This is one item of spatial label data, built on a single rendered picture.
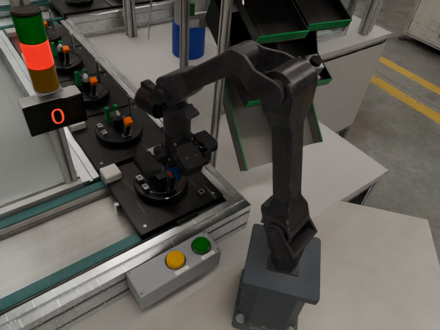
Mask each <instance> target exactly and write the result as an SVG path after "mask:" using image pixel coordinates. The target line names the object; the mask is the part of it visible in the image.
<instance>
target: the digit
mask: <svg viewBox="0 0 440 330"><path fill-rule="evenodd" d="M42 108H43V112H44V115H45V119H46V123H47V125H48V129H49V130H51V129H53V128H57V127H60V126H64V125H66V124H71V119H70V116H69V111H68V108H67V104H66V101H65V100H64V101H60V102H57V103H52V104H50V105H45V106H42Z"/></svg>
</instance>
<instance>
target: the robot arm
mask: <svg viewBox="0 0 440 330"><path fill-rule="evenodd" d="M255 67H256V68H257V69H262V70H265V71H268V72H267V73H265V74H262V73H261V72H259V71H257V70H256V69H255ZM233 74H235V75H236V76H237V77H239V78H240V80H241V82H242V84H243V85H244V87H245V88H246V90H247V91H248V92H249V93H250V94H252V95H254V96H255V97H256V98H258V99H260V101H261V107H262V111H263V113H264V114H265V116H266V117H267V119H268V120H269V121H270V123H271V126H272V190H273V195H272V196H271V197H270V198H268V199H267V200H266V201H265V202H264V203H263V204H262V205H261V213H262V219H261V223H264V229H265V232H266V238H267V243H268V248H269V251H268V259H267V264H266V268H267V269H268V270H272V271H276V272H281V273H284V274H288V275H292V276H297V277H298V276H299V275H300V268H301V256H302V254H303V251H304V249H305V246H306V245H307V243H309V241H310V240H311V239H312V238H313V237H314V235H315V234H316V233H317V232H318V231H317V229H316V227H315V225H314V223H313V221H312V220H311V218H310V214H309V209H308V202H307V201H306V199H305V198H304V197H303V195H302V194H301V183H302V166H303V133H304V120H305V118H306V115H307V113H308V111H309V109H310V106H311V105H312V102H313V100H314V95H315V92H316V87H317V83H318V74H317V72H316V69H314V68H313V67H312V66H311V64H310V63H308V62H307V61H306V60H304V59H301V58H295V57H294V56H292V55H290V54H288V53H286V52H282V51H279V50H274V49H271V48H267V47H264V46H262V45H260V44H259V43H256V42H255V41H250V40H247V41H243V42H241V43H238V44H237V45H234V46H232V47H230V48H228V50H227V51H225V52H223V53H221V54H219V55H217V56H215V57H213V58H211V59H209V60H207V61H205V62H203V63H201V64H199V65H196V66H193V65H190V66H186V67H181V68H179V69H176V70H175V71H172V72H170V73H167V74H165V75H163V76H161V77H159V78H158V79H157V80H156V84H155V83H153V82H152V81H150V80H149V79H146V80H144V81H141V87H140V88H139V89H138V90H137V92H136V95H135V98H134V103H135V105H136V106H137V107H139V108H140V109H142V110H143V111H145V112H146V113H148V114H149V115H151V116H152V117H154V118H156V119H160V118H162V117H163V127H161V128H160V131H161V132H162V133H163V134H164V142H162V143H161V146H162V148H163V149H164V151H163V152H161V153H158V154H155V155H152V154H151V152H150V151H147V152H145V153H141V154H140V155H136V156H135V157H134V164H135V165H136V167H137V168H138V170H139V171H140V172H141V173H142V174H143V176H144V177H145V178H146V179H149V178H150V177H153V176H156V175H158V174H160V173H161V171H162V168H161V163H162V165H163V166H164V167H165V168H166V169H167V170H168V171H169V172H171V173H172V175H173V177H174V178H175V180H176V181H180V179H181V177H182V175H184V176H189V175H191V174H194V173H196V172H200V171H201V170H202V167H203V166H205V165H207V164H209V160H210V158H211V153H212V152H214V151H216V150H217V147H218V143H217V140H216V139H214V138H213V137H212V136H211V135H210V134H209V133H208V132H207V131H205V130H203V131H201V132H198V133H195V134H193V133H192V132H191V119H193V118H195V117H196V116H198V115H199V114H200V113H199V112H198V110H197V109H196V108H195V107H194V106H193V105H192V104H191V103H190V104H188V103H187V102H185V101H184V100H185V99H187V98H189V97H191V96H193V95H195V94H196V93H197V92H199V91H200V90H201V89H203V87H204V86H206V85H207V84H210V83H213V82H215V81H218V80H220V79H223V78H225V77H228V76H230V75H233Z"/></svg>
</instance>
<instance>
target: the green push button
mask: <svg viewBox="0 0 440 330"><path fill-rule="evenodd" d="M192 247H193V249H194V250H195V251H196V252H197V253H205V252H207V251H208V250H209V248H210V241H209V240H208V239H207V238H205V237H198V238H195V239H194V241H193V243H192Z"/></svg>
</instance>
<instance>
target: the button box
mask: <svg viewBox="0 0 440 330"><path fill-rule="evenodd" d="M198 237H205V238H207V239H208V240H209V241H210V248H209V250H208V251H207V252H205V253H197V252H196V251H195V250H194V249H193V241H194V239H195V238H198ZM171 251H180V252H182V254H183V255H184V258H185V260H184V263H183V265H182V266H181V267H179V268H171V267H170V266H168V264H167V262H166V257H167V255H168V254H169V252H171ZM220 256H221V249H220V248H219V247H218V245H217V244H216V243H215V242H214V241H213V240H212V238H211V237H210V236H209V234H208V233H207V232H206V231H202V232H201V233H199V234H197V235H195V236H193V237H192V238H189V239H188V240H185V241H184V242H182V243H180V244H178V245H176V246H175V247H173V248H171V249H169V250H167V251H165V252H164V253H161V254H160V255H157V256H156V257H154V258H152V259H150V260H148V261H147V262H145V263H143V264H141V265H139V266H137V267H135V268H133V269H132V270H130V271H128V272H127V273H126V278H127V282H128V287H129V288H130V291H131V292H132V294H133V296H134V297H135V299H136V301H137V303H138V304H139V306H140V308H141V309H142V310H143V309H145V308H147V307H148V306H150V305H152V304H153V303H155V302H157V301H158V300H160V299H161V298H163V297H165V296H167V295H168V294H170V293H171V292H173V291H175V290H176V289H178V288H180V287H181V286H183V285H185V284H186V283H188V282H190V281H191V280H193V279H195V278H196V277H198V276H199V275H201V274H203V273H205V272H206V271H208V270H209V269H211V268H213V267H214V266H216V265H218V264H219V260H220Z"/></svg>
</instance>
